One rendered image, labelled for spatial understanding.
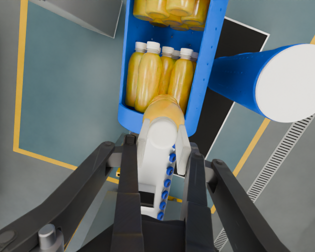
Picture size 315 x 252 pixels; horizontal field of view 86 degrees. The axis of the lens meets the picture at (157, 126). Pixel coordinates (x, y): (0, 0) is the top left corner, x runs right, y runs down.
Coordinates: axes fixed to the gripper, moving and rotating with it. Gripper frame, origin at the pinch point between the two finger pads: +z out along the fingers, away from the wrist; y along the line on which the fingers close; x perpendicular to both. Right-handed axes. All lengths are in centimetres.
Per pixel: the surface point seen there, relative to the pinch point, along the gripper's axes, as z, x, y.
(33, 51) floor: 151, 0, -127
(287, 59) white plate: 47, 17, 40
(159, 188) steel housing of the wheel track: 57, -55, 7
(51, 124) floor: 150, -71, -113
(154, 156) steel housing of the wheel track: 57, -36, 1
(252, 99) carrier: 49, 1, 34
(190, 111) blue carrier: 29.9, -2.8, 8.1
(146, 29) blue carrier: 51, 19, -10
